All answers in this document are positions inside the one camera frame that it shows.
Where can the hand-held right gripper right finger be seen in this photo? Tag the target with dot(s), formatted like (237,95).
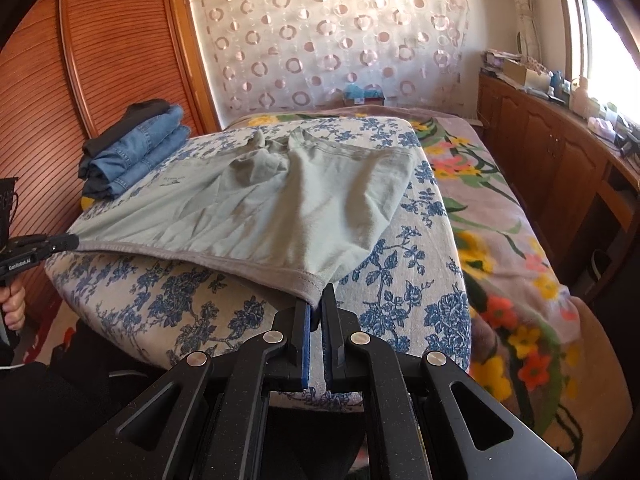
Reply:
(327,355)

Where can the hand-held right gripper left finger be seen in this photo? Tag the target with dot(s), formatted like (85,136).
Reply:
(305,350)

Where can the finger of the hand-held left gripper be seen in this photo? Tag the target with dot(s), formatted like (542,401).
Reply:
(62,243)

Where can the light green pants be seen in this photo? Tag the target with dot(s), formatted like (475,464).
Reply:
(300,200)

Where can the dark grey folded pants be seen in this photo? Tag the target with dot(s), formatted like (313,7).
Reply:
(97,185)

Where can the black folded pants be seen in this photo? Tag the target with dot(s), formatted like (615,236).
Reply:
(137,115)

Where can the person's left hand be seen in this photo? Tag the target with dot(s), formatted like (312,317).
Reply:
(15,307)

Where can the folded blue jeans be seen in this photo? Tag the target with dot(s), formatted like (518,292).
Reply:
(145,140)
(155,160)

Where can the person's black clothed leg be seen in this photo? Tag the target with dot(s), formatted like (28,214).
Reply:
(50,410)

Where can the wooden slatted wardrobe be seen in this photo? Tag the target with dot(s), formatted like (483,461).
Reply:
(100,60)

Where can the pink floral blanket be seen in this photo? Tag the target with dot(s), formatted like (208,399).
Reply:
(500,240)

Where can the small blue box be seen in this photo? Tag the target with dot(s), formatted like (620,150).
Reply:
(364,94)

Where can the wooden side cabinet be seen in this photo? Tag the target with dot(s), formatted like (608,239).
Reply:
(550,160)

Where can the sheer circle-patterned curtain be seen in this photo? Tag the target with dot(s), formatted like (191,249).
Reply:
(330,40)

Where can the cardboard box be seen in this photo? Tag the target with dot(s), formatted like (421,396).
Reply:
(525,72)

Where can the small blue bottle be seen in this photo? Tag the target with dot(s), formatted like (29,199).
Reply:
(556,81)

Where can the white plastic bottle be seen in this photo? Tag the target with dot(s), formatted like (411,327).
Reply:
(580,97)

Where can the white lace window curtain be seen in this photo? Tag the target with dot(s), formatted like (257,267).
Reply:
(522,5)

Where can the bright window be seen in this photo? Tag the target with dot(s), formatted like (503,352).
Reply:
(605,35)

